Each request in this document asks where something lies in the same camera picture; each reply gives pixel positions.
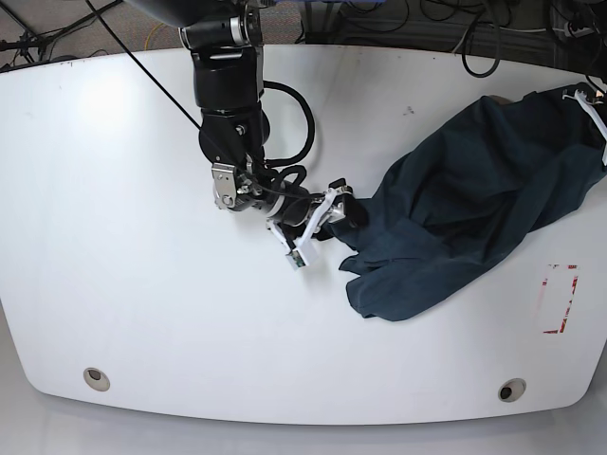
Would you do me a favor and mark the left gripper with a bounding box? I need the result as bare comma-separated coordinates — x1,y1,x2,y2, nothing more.
561,88,607,141

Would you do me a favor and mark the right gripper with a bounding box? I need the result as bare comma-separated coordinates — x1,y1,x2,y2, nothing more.
267,178,369,249

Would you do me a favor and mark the dark navy T-shirt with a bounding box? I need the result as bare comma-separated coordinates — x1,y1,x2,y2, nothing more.
329,83,606,321

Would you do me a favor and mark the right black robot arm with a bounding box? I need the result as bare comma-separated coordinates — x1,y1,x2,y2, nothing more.
133,1,369,246

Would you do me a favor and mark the white power strip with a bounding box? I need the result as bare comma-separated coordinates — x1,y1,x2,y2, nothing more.
564,21,595,39

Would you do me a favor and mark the red tape rectangle marking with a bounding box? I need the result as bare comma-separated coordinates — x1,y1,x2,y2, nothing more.
536,264,580,335

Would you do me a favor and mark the black tripod stand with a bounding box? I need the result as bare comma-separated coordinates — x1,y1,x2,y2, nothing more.
1,1,98,72

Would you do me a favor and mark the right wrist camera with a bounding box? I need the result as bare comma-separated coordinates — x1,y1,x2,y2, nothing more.
285,243,318,270

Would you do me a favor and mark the right table cable grommet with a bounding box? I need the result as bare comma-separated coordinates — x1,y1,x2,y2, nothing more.
498,378,526,403

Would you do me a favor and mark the table cable grommet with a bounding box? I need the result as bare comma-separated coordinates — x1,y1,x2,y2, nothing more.
498,378,526,403
83,368,110,392

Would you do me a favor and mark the yellow cable on floor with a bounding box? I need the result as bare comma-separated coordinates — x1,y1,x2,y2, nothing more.
144,18,167,51

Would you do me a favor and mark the left table cable grommet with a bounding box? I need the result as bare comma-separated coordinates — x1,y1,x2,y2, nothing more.
83,368,110,392

